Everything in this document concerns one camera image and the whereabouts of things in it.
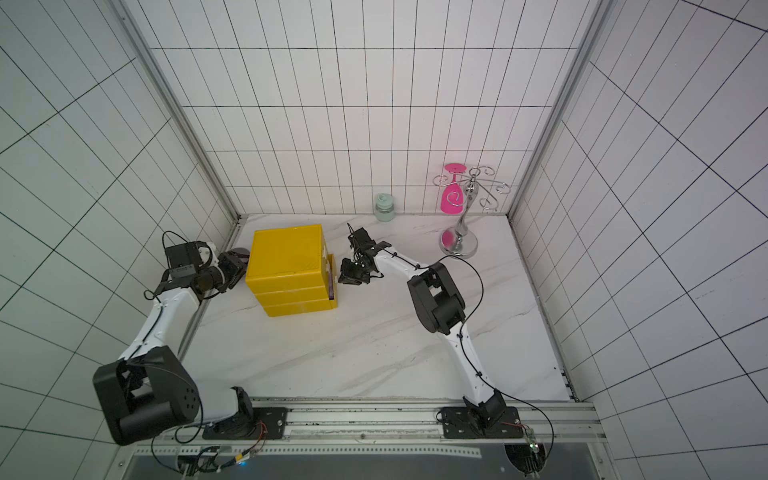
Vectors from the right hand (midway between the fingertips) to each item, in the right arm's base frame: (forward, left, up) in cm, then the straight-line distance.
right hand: (343, 271), depth 100 cm
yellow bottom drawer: (-15, +6, +4) cm, 17 cm away
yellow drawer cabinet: (-13, +10, +19) cm, 25 cm away
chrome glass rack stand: (+17, -40, -2) cm, 44 cm away
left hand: (-8, +24, +14) cm, 29 cm away
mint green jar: (+28, -12, +4) cm, 31 cm away
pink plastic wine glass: (+21, -36, +17) cm, 45 cm away
